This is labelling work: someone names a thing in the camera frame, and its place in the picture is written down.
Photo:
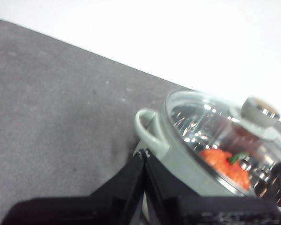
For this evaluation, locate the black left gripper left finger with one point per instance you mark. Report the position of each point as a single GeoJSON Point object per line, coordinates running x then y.
{"type": "Point", "coordinates": [107, 204]}

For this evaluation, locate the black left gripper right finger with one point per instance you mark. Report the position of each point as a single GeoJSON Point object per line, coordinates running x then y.
{"type": "Point", "coordinates": [182, 208]}

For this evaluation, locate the orange toy pumpkin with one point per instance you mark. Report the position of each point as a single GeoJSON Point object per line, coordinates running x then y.
{"type": "Point", "coordinates": [220, 164]}

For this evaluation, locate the glass lid with green knob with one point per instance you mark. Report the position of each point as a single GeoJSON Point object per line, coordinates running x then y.
{"type": "Point", "coordinates": [201, 122]}

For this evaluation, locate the pale green electric steamer pot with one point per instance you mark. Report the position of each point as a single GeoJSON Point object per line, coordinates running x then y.
{"type": "Point", "coordinates": [189, 173]}

